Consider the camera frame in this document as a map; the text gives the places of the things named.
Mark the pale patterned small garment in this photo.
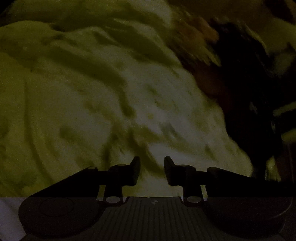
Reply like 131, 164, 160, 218
0, 0, 282, 198

